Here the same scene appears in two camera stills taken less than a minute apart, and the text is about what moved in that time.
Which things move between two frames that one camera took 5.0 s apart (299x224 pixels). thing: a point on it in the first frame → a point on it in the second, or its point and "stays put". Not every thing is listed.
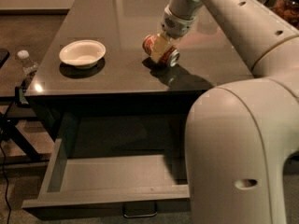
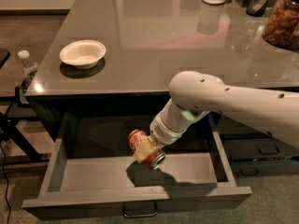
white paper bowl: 83,54 stays put
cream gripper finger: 161,46 → 146,147
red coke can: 171,56 → 155,160
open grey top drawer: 134,162 stays put
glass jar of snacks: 287,5 stays put
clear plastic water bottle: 28,65 stays put
